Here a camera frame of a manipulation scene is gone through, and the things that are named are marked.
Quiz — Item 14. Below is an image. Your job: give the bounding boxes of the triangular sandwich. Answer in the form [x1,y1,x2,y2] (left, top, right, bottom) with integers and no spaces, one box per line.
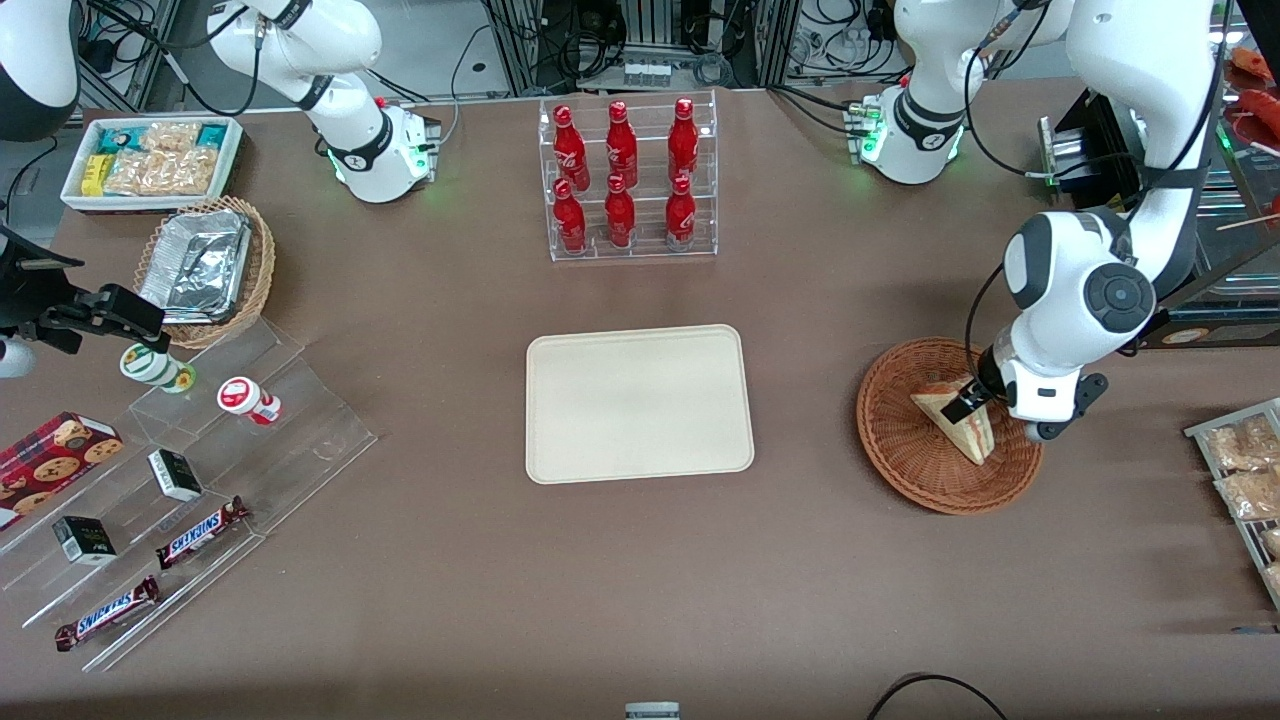
[909,378,997,467]

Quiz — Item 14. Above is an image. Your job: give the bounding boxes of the brown round wicker basket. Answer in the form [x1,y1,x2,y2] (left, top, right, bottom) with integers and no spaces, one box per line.
[856,337,1045,517]

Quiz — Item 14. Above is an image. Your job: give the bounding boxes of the light wicker basket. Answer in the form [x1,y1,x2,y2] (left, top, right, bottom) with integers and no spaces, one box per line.
[132,195,277,350]

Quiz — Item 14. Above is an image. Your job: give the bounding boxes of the beige plastic serving tray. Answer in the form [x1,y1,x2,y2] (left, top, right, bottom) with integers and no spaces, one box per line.
[525,324,756,486]

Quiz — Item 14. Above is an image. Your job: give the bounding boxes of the red tartan cookie box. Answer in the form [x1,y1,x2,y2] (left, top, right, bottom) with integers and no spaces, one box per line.
[0,411,126,532]

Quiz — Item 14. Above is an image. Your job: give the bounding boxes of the green white yoghurt bottle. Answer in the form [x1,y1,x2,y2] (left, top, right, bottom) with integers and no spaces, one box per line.
[119,342,198,395]

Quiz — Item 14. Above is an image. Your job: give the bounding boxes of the white rectangular snack bin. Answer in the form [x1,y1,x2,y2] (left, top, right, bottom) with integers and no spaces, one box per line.
[60,115,245,214]

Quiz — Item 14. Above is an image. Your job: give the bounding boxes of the small black carton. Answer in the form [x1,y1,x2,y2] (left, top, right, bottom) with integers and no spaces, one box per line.
[147,448,205,503]
[51,515,119,567]

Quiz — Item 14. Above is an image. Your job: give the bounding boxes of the stacked aluminium foil trays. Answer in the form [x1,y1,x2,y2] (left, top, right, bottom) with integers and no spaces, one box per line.
[139,209,252,324]

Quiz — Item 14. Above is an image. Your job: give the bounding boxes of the clear fried snack bag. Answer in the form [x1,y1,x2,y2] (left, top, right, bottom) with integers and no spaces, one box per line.
[1202,414,1280,472]
[1214,467,1280,522]

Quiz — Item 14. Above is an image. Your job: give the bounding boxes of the black hot food warmer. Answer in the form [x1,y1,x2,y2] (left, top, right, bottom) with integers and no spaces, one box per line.
[1038,0,1280,350]

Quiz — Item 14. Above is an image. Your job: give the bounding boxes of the red white yoghurt bottle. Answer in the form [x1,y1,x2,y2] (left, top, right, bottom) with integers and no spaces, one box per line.
[216,375,283,427]

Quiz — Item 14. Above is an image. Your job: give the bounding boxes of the large clear rice cracker bag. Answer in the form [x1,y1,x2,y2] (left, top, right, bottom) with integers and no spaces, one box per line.
[104,148,219,198]

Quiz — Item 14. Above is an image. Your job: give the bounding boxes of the brown snickers bar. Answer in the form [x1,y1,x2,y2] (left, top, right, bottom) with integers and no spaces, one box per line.
[54,575,162,653]
[154,496,252,571]

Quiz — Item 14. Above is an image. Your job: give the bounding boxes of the small clear rice cracker bag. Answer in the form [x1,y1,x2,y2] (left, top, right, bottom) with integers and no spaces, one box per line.
[139,121,202,154]

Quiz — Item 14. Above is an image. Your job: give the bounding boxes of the clear acrylic step display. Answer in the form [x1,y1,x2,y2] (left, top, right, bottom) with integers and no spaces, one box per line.
[0,316,380,674]

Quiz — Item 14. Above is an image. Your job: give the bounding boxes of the red cola bottle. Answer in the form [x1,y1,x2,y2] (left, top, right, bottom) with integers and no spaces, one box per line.
[605,100,640,190]
[667,97,701,186]
[603,174,638,250]
[664,175,698,252]
[552,105,592,192]
[552,178,589,254]

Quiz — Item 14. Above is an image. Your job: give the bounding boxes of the clear acrylic bottle rack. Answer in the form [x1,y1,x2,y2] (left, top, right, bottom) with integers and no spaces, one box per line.
[537,88,720,264]

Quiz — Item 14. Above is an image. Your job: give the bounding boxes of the dark grey left wrist camera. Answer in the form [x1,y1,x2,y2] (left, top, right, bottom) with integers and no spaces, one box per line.
[1025,373,1110,443]

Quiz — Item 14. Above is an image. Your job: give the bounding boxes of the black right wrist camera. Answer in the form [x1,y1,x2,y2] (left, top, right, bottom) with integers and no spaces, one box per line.
[38,284,167,353]

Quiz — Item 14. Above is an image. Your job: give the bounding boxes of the black floor cable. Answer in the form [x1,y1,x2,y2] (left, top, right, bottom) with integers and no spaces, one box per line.
[865,673,1010,720]

